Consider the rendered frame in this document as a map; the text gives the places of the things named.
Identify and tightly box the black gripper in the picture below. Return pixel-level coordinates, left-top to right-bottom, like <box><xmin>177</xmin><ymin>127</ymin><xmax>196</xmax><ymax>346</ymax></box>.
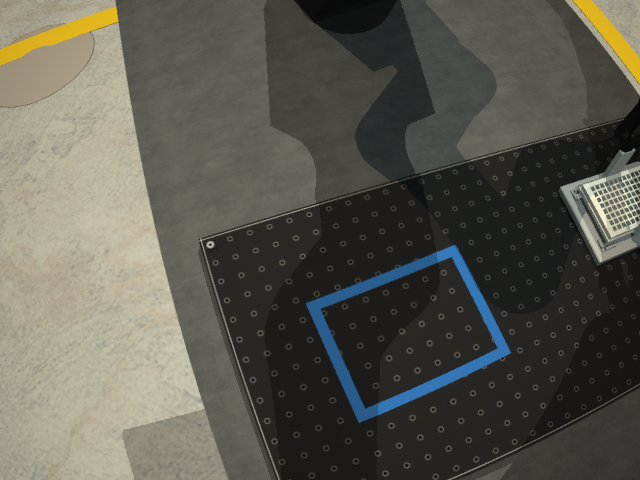
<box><xmin>602</xmin><ymin>98</ymin><xmax>640</xmax><ymax>178</ymax></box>

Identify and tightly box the blue tape outline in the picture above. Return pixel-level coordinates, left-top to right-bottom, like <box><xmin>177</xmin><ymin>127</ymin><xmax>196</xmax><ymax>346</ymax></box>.
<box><xmin>306</xmin><ymin>245</ymin><xmax>511</xmax><ymax>423</ymax></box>

